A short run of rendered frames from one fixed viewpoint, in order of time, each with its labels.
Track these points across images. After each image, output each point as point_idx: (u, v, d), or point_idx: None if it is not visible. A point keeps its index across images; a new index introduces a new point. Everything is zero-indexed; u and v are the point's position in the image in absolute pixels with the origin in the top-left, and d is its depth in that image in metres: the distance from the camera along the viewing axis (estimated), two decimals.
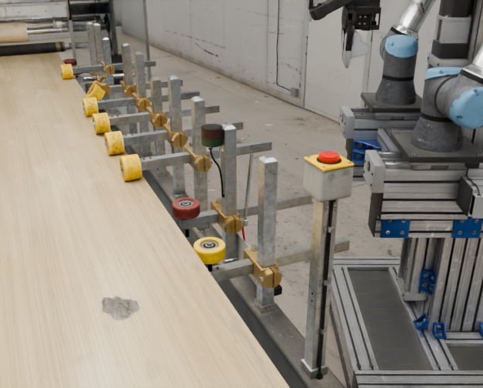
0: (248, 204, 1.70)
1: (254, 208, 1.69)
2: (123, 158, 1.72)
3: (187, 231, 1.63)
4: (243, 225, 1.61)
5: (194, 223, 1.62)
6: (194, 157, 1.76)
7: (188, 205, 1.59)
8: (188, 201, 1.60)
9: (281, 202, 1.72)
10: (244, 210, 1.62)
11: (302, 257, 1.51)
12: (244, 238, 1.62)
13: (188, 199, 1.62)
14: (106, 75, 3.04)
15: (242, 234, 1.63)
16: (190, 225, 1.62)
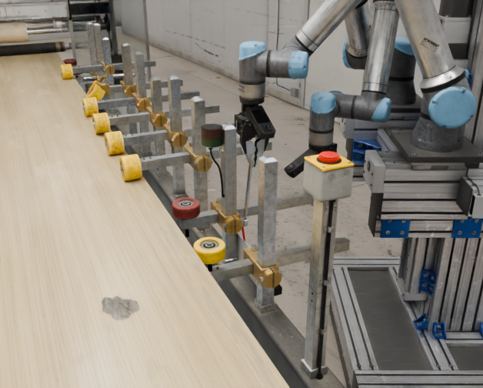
0: (248, 204, 1.70)
1: (254, 208, 1.69)
2: (123, 158, 1.72)
3: (187, 231, 1.63)
4: (243, 225, 1.61)
5: (194, 223, 1.62)
6: (194, 157, 1.76)
7: (188, 205, 1.59)
8: (188, 201, 1.60)
9: (281, 202, 1.72)
10: (244, 210, 1.62)
11: (302, 257, 1.51)
12: (244, 238, 1.62)
13: (188, 199, 1.62)
14: (106, 75, 3.04)
15: (242, 234, 1.63)
16: (190, 225, 1.62)
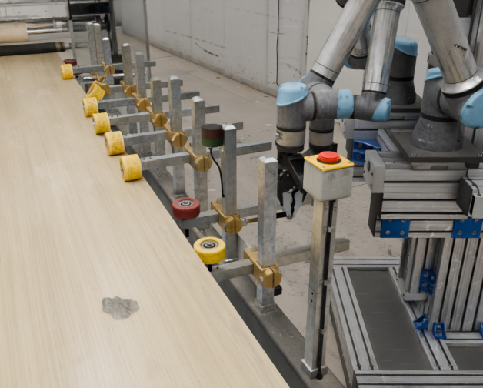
0: (248, 204, 1.70)
1: (254, 208, 1.69)
2: (123, 158, 1.72)
3: (187, 231, 1.63)
4: None
5: (194, 223, 1.62)
6: (194, 157, 1.76)
7: (188, 205, 1.59)
8: (188, 201, 1.60)
9: None
10: (250, 222, 1.59)
11: (302, 257, 1.51)
12: None
13: (188, 199, 1.62)
14: (106, 75, 3.04)
15: None
16: (190, 225, 1.62)
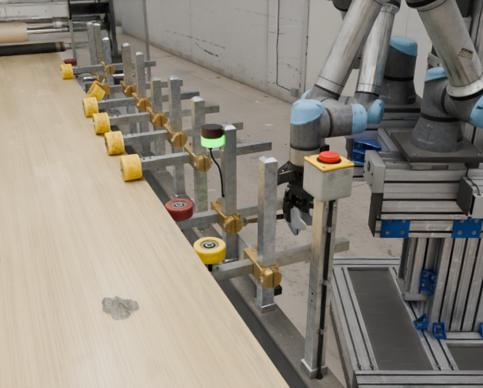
0: (241, 205, 1.69)
1: (247, 209, 1.68)
2: (123, 158, 1.72)
3: None
4: None
5: (186, 225, 1.61)
6: (194, 157, 1.76)
7: (181, 206, 1.59)
8: (181, 202, 1.59)
9: None
10: (250, 222, 1.59)
11: (302, 257, 1.51)
12: None
13: (181, 201, 1.61)
14: (106, 75, 3.04)
15: None
16: (182, 227, 1.61)
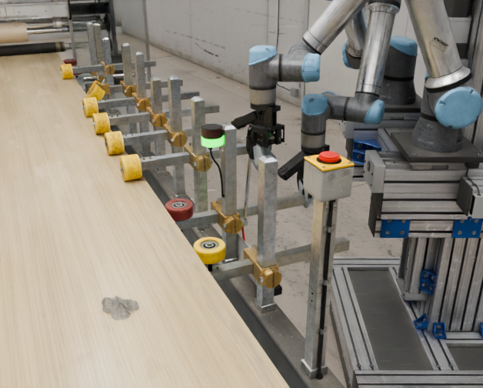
0: (241, 205, 1.69)
1: (247, 209, 1.68)
2: (123, 158, 1.72)
3: None
4: (243, 225, 1.61)
5: (186, 225, 1.61)
6: (194, 157, 1.76)
7: (181, 206, 1.59)
8: (181, 202, 1.59)
9: None
10: (244, 210, 1.62)
11: (302, 257, 1.51)
12: (244, 238, 1.62)
13: (181, 201, 1.61)
14: (106, 75, 3.04)
15: (242, 234, 1.63)
16: (182, 227, 1.61)
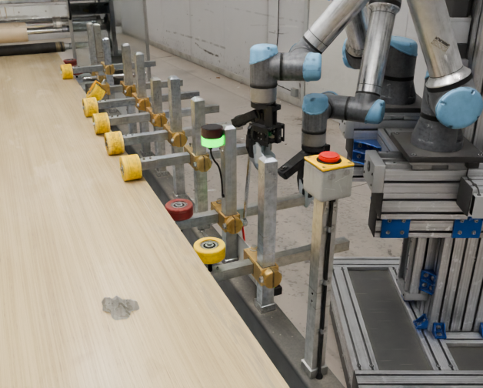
0: (241, 205, 1.69)
1: (247, 209, 1.68)
2: (123, 158, 1.72)
3: None
4: (243, 225, 1.61)
5: (186, 225, 1.61)
6: (194, 157, 1.76)
7: (181, 206, 1.59)
8: (181, 202, 1.59)
9: None
10: (244, 210, 1.62)
11: (302, 257, 1.51)
12: (244, 238, 1.62)
13: (181, 201, 1.61)
14: (106, 75, 3.04)
15: (242, 234, 1.63)
16: (182, 227, 1.61)
